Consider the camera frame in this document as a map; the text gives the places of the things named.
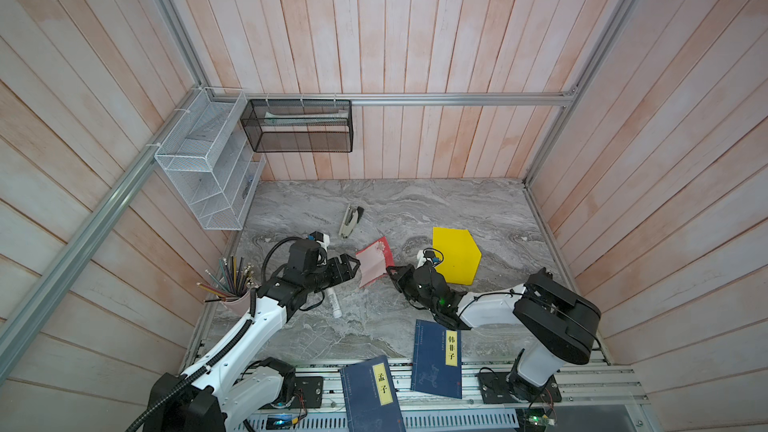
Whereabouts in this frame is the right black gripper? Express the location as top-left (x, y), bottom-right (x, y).
top-left (385, 263), bottom-right (438, 314)

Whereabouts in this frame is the red white letter card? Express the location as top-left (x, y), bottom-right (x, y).
top-left (356, 237), bottom-right (394, 288)

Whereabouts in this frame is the yellow envelope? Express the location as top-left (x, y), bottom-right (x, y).
top-left (432, 227), bottom-right (482, 286)

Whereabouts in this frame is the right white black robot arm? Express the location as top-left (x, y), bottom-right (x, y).
top-left (386, 263), bottom-right (601, 402)

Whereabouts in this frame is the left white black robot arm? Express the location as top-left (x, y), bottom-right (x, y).
top-left (128, 232), bottom-right (360, 431)

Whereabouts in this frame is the blue book on table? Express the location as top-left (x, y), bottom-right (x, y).
top-left (411, 320), bottom-right (462, 399)

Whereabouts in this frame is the pen holder with pencils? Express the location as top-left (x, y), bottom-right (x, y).
top-left (197, 256), bottom-right (257, 316)

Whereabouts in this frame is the black mesh basket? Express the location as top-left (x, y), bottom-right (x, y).
top-left (240, 98), bottom-right (354, 153)

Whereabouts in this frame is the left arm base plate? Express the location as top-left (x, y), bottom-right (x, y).
top-left (261, 376), bottom-right (324, 410)

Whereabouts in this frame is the blue book on rail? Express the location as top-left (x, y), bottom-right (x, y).
top-left (340, 356), bottom-right (406, 432)

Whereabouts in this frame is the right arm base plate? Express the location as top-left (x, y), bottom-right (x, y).
top-left (476, 367), bottom-right (562, 404)

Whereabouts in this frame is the white wire mesh shelf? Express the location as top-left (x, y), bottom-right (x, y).
top-left (155, 87), bottom-right (266, 231)

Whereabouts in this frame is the aluminium frame rail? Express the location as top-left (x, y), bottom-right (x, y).
top-left (212, 88), bottom-right (576, 107)

